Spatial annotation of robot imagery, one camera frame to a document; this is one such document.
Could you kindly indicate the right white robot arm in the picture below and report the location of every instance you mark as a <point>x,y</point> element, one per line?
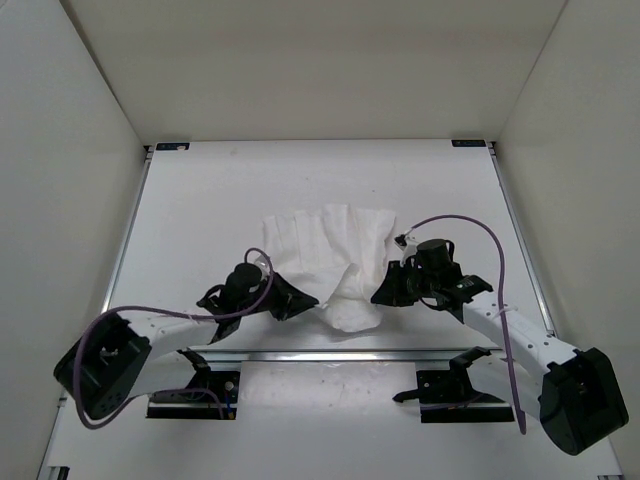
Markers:
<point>572,393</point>

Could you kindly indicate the blue corner label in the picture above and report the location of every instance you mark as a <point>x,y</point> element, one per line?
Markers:
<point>172,146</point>
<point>468,143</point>

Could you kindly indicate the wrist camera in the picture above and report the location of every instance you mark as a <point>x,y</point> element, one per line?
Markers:
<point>407,244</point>
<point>265,267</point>

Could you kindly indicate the left blue corner label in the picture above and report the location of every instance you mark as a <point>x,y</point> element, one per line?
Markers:
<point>172,146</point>

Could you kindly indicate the white pleated skirt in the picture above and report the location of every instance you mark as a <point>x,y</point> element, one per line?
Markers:
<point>336,254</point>

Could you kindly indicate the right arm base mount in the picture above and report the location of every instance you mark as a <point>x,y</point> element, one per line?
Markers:
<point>447,395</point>

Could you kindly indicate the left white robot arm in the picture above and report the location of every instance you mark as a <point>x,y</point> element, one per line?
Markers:
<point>118,359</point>

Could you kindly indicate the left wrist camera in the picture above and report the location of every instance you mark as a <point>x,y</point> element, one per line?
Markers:
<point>265,267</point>

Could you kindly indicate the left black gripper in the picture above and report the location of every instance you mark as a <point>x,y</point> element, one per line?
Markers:
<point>291,300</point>

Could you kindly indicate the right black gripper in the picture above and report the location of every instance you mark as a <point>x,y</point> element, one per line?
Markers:
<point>390,292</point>

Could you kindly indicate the right blue corner label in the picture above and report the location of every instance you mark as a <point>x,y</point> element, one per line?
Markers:
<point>468,143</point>

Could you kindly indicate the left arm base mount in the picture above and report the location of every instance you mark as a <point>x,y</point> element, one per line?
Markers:
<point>211,393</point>

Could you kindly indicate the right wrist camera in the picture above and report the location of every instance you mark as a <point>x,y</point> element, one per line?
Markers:
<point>407,244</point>

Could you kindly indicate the aluminium front rail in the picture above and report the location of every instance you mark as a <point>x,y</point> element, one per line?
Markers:
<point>330,356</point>

